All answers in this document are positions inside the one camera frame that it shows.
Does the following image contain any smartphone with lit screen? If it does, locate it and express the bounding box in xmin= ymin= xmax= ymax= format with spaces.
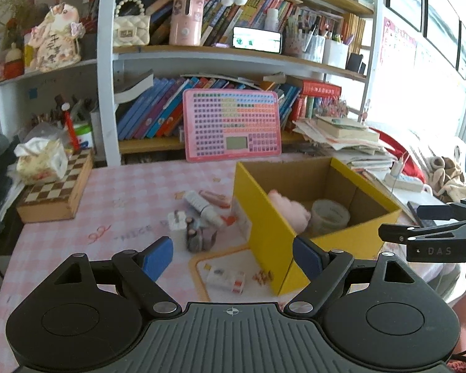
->
xmin=232 ymin=26 xmax=283 ymax=54

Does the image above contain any clear tape roll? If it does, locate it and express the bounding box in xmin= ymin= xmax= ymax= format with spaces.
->
xmin=310 ymin=199 xmax=351 ymax=237

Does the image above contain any thick white paperback book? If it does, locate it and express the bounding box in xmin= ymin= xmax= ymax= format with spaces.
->
xmin=114 ymin=69 xmax=155 ymax=104

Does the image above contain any pink toy keyboard tablet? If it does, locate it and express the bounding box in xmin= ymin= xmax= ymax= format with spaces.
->
xmin=182 ymin=88 xmax=283 ymax=163

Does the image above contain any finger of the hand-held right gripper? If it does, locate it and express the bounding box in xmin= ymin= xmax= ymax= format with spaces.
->
xmin=378 ymin=218 xmax=466 ymax=245
xmin=415 ymin=198 xmax=466 ymax=221

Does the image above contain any white charger adapter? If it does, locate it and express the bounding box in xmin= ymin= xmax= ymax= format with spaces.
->
xmin=168 ymin=210 xmax=188 ymax=242

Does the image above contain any pink plush toy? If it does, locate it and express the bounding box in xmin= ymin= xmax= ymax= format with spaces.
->
xmin=267 ymin=190 xmax=312 ymax=236

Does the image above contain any wooden chessboard box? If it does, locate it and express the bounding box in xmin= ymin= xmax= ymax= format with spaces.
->
xmin=16 ymin=148 xmax=94 ymax=224

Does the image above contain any floral tissue pack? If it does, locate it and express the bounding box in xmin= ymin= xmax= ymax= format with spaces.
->
xmin=13 ymin=138 xmax=69 ymax=185

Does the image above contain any beige plush toy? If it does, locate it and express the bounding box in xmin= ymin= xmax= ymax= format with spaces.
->
xmin=427 ymin=155 xmax=466 ymax=203

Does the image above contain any red cloth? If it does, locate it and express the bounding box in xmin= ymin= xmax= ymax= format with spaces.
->
xmin=367 ymin=126 xmax=428 ymax=183

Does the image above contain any yellow cardboard box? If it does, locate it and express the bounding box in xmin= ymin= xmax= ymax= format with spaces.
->
xmin=233 ymin=157 xmax=402 ymax=296

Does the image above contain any red thick dictionary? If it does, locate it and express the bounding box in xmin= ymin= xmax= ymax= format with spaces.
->
xmin=287 ymin=76 xmax=342 ymax=97

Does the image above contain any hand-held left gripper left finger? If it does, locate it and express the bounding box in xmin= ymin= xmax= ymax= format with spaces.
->
xmin=52 ymin=236 xmax=183 ymax=319

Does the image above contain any row of upright books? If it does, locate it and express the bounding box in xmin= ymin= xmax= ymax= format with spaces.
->
xmin=149 ymin=0 xmax=368 ymax=47

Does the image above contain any pink wall poster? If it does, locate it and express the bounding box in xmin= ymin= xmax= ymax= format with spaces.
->
xmin=378 ymin=16 xmax=418 ymax=82

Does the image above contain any white pen holder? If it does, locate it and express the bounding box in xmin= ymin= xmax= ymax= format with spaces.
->
xmin=322 ymin=39 xmax=350 ymax=68

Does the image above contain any cream quilted pearl handbag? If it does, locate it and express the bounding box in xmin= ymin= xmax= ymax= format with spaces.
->
xmin=112 ymin=0 xmax=151 ymax=47

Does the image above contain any white shelf frame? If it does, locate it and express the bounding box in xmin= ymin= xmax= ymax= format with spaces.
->
xmin=0 ymin=0 xmax=385 ymax=168

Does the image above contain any lucky cat figurine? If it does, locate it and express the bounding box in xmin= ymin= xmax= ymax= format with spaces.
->
xmin=27 ymin=3 xmax=82 ymax=72

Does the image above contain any row of colourful books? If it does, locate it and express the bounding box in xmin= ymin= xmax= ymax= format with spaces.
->
xmin=116 ymin=76 xmax=301 ymax=140

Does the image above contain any small white printed box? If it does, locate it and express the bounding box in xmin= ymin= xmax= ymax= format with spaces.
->
xmin=206 ymin=266 xmax=246 ymax=294

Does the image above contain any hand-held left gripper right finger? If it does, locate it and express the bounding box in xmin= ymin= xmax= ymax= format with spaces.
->
xmin=284 ymin=236 xmax=414 ymax=319

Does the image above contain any pink checkered tablecloth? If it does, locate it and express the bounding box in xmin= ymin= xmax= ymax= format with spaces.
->
xmin=0 ymin=151 xmax=463 ymax=373

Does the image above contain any white dropper bottle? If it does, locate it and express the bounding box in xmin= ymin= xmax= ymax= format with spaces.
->
xmin=184 ymin=191 xmax=224 ymax=227

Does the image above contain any green and white container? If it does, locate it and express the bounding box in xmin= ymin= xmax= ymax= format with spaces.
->
xmin=72 ymin=122 xmax=94 ymax=150

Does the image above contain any white power strip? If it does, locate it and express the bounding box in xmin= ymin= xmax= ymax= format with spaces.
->
xmin=384 ymin=174 xmax=424 ymax=192

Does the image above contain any pile of papers and books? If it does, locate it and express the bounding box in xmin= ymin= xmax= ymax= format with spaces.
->
xmin=293 ymin=114 xmax=397 ymax=172

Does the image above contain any pink cylindrical device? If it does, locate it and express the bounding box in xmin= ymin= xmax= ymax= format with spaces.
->
xmin=169 ymin=0 xmax=206 ymax=46

